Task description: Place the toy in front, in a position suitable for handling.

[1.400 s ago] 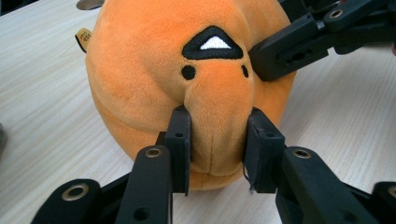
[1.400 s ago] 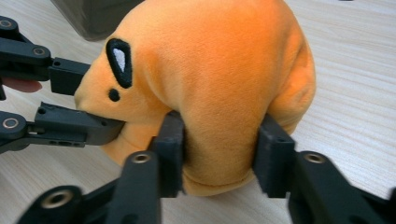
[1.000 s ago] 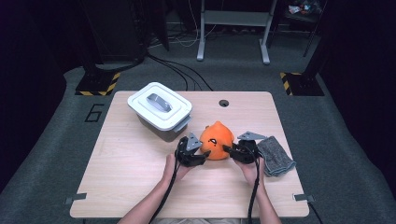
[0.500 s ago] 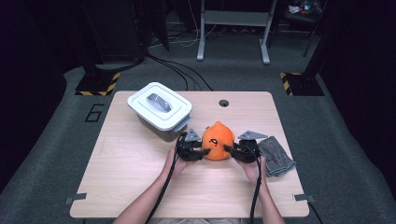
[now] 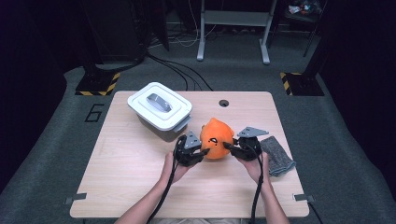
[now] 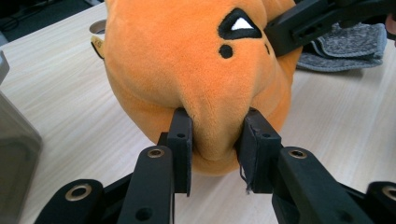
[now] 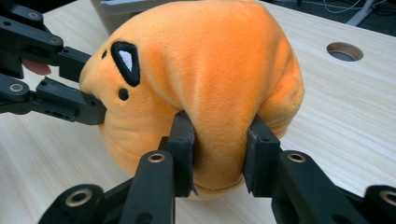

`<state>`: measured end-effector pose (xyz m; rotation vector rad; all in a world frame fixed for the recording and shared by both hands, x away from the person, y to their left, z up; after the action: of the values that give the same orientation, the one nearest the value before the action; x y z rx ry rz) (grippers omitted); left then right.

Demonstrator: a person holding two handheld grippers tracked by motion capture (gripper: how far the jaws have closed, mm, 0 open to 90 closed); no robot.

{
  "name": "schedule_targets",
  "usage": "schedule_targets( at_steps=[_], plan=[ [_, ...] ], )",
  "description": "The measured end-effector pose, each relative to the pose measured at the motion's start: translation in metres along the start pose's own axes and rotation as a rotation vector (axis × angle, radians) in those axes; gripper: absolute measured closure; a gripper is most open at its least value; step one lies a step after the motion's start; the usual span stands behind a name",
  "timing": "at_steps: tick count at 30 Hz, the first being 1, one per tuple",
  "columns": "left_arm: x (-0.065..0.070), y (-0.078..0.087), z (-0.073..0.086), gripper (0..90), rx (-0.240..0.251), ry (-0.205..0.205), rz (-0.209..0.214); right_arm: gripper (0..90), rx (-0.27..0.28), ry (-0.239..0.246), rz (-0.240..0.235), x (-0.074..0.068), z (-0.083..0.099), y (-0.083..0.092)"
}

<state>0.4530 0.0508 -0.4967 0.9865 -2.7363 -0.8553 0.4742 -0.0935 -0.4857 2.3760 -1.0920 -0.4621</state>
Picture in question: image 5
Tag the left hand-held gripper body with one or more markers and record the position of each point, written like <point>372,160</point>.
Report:
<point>186,154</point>

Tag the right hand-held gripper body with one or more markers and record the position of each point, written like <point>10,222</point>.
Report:
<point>250,149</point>

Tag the orange plush toy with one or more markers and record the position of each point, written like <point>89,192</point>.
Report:
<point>216,133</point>

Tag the grey fluffy cloth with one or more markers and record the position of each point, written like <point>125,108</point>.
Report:
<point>277,157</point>

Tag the grey storage box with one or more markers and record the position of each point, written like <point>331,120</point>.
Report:
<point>155,133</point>

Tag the person's right hand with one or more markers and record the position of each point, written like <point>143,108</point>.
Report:
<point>257,169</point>

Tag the person's left hand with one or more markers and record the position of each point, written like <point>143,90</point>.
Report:
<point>174,172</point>

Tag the grey tape tab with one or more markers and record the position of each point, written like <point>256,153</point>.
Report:
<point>303,198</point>
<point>76,197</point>

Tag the black yellow striped stand base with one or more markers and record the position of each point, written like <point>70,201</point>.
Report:
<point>96,84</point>
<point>303,85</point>

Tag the dark curtain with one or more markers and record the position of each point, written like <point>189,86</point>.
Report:
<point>28,77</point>
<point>364,77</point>

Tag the black equipment cabinet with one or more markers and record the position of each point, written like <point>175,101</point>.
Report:
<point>115,28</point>

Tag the pile of colourful packets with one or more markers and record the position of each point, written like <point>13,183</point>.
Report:
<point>303,7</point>

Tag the white metal desk frame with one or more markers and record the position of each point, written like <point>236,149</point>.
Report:
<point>236,18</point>

